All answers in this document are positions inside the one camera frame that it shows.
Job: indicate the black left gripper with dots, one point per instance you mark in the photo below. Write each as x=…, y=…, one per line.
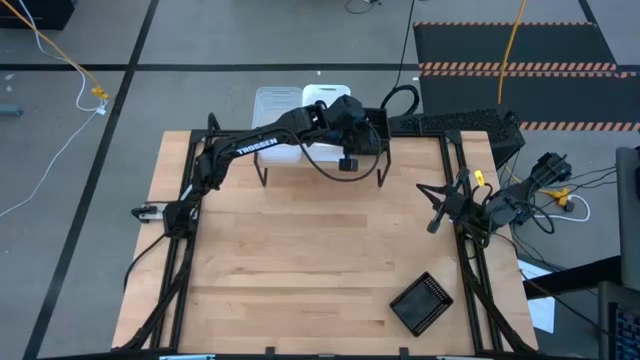
x=350, y=117

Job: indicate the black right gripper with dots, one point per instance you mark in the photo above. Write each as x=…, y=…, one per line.
x=457, y=207

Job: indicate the black slotted plastic basket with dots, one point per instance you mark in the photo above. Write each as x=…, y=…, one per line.
x=381, y=127
x=420, y=305

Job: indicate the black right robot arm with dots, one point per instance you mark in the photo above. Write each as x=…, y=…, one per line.
x=505, y=207

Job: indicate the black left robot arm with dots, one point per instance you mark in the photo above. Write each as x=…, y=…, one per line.
x=255, y=145

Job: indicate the yellow tag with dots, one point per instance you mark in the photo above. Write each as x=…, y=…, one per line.
x=479, y=177

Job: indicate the translucent plastic basket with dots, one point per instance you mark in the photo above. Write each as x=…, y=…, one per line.
x=272, y=107

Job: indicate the black perforated box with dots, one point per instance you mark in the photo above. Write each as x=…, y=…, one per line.
x=465, y=122

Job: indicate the black mat with hazard stripes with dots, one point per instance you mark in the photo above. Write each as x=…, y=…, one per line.
x=500, y=45
x=475, y=95

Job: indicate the yellow plug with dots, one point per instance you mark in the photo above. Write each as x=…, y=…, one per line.
x=560, y=195

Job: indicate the white paper sheet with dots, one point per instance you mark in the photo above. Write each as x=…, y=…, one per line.
x=542, y=315

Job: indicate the black desk beam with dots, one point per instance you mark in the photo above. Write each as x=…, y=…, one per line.
x=575, y=277

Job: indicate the grey metal clamp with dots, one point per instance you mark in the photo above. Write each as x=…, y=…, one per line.
x=147, y=212

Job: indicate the laptop with keyboard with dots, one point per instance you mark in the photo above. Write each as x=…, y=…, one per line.
x=625, y=330

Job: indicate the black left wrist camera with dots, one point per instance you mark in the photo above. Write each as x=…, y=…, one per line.
x=348, y=165

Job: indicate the black metal table frame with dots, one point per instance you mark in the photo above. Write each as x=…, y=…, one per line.
x=177, y=300

